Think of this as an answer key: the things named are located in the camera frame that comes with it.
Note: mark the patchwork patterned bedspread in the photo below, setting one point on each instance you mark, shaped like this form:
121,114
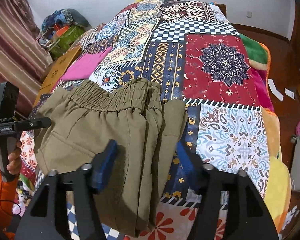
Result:
193,52

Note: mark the person left hand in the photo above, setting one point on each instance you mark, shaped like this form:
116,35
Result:
14,166

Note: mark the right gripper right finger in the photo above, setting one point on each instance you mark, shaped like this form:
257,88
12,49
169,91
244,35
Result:
247,215

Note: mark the orange sleeve forearm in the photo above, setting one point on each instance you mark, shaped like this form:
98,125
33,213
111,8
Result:
7,196

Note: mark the small white paper piece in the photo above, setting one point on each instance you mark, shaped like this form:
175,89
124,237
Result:
289,93

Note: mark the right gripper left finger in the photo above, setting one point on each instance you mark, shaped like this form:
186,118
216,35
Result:
46,216

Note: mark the striped maroon curtain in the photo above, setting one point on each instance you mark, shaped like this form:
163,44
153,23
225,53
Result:
23,61

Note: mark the colourful fleece blanket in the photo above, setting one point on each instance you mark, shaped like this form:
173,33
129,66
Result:
278,192

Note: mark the olive khaki pants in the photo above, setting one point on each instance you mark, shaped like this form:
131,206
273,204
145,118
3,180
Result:
146,130

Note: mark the white paper strip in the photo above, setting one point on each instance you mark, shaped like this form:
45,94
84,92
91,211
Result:
274,90

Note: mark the wooden bed frame board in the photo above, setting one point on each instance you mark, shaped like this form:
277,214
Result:
56,70

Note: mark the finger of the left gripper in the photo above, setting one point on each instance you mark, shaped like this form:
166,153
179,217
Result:
27,125

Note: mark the pink folded garment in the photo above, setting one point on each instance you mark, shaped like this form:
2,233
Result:
83,67

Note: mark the pile of clothes and bags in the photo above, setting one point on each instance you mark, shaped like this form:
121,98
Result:
60,30

